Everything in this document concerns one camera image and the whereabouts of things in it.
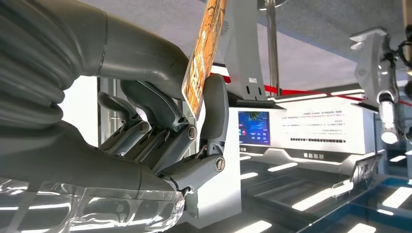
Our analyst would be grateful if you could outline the white display wall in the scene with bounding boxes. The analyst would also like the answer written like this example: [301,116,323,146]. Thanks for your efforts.
[238,95,384,184]

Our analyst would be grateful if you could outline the blue display screen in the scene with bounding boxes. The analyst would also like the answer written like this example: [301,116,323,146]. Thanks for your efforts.
[238,111,271,146]

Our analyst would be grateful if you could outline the chrome stanchion post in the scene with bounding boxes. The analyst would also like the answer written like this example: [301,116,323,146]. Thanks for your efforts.
[257,0,289,97]

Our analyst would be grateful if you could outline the silver kiosk stand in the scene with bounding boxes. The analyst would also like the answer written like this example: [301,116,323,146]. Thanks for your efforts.
[210,0,287,110]

